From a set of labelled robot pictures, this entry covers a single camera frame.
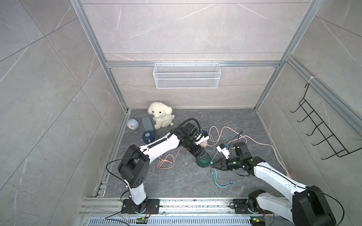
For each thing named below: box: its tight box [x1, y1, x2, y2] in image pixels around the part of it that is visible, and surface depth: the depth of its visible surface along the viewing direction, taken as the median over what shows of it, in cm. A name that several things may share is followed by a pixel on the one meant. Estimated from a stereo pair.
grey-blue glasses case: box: [140, 116, 155, 132], surface depth 109 cm
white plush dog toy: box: [147, 101, 175, 130], surface depth 97 cm
